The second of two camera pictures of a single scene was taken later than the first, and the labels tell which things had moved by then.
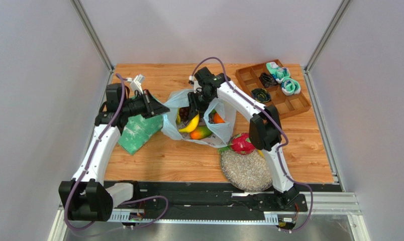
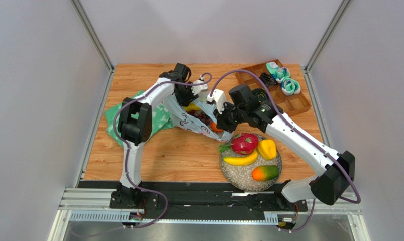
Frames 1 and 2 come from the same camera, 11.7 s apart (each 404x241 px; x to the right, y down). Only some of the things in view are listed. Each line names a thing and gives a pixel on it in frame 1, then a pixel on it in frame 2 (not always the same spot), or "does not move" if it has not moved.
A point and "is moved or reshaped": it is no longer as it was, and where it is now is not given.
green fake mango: (200, 132) to (264, 172)
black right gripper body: (193, 101) to (224, 118)
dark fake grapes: (184, 112) to (202, 116)
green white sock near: (290, 87) does not move
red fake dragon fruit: (239, 143) does not move
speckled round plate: (249, 171) does not move
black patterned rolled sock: (267, 80) does not move
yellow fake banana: (191, 125) to (242, 160)
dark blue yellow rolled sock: (261, 95) does not move
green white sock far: (279, 73) does not move
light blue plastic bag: (213, 126) is moved or reshaped
